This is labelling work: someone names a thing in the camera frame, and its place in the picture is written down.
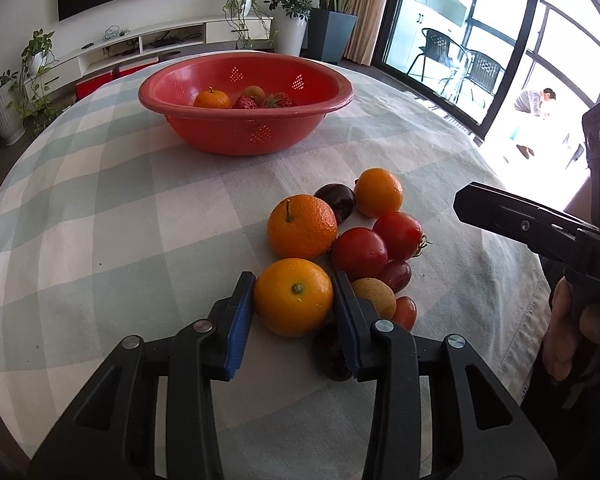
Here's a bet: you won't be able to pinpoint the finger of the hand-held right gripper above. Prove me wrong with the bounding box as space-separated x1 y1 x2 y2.
453 189 589 264
467 182 600 234

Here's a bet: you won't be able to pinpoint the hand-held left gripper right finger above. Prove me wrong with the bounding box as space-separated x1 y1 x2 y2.
331 270 558 480

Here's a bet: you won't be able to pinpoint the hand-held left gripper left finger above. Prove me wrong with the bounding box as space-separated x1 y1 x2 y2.
27 271 257 480

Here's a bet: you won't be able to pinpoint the smooth yellow-orange citrus fruit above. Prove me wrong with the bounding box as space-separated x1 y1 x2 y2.
253 258 334 338

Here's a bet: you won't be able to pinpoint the red tomato with green stem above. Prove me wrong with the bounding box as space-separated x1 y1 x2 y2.
372 211 431 262

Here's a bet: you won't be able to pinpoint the orange tangerine with stem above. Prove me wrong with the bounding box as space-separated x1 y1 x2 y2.
266 194 339 261

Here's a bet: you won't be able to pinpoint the dark purple plum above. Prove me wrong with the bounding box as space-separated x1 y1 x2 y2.
313 183 357 226

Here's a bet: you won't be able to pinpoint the red plastic basin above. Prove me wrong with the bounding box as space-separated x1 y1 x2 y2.
138 53 354 157

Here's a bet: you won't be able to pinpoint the person's right hand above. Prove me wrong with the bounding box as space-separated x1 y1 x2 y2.
542 277 600 382

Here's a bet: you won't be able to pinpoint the dark cherry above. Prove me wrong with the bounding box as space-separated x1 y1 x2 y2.
312 322 353 382

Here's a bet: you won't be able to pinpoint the red grape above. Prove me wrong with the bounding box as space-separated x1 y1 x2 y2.
377 260 412 294
391 296 418 332

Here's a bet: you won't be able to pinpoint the black balcony chair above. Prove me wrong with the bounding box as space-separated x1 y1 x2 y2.
407 27 468 96
452 49 506 111

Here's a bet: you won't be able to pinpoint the beige curtain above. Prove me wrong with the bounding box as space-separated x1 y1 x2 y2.
342 0 406 66

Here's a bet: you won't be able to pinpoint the large-leaf plant in grey pot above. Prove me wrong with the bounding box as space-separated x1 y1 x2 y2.
289 0 366 63

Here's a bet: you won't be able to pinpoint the red storage box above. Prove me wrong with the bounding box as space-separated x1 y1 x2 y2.
116 57 159 79
75 72 115 101

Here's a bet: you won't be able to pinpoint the bushy plant in white pot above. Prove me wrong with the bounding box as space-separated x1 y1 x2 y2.
262 0 313 58

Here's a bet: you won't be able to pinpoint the white television cabinet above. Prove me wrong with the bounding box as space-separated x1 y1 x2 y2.
24 14 275 101

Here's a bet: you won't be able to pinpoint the plant in white ribbed pot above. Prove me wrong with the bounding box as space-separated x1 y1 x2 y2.
0 70 28 147

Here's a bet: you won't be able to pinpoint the trailing pothos in white pot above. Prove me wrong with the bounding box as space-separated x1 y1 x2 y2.
222 0 278 53

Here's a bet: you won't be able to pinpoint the trailing pothos plant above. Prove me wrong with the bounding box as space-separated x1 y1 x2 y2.
7 29 73 133

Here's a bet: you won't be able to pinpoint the black sliding door frame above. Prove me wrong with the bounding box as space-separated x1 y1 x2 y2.
375 0 600 148

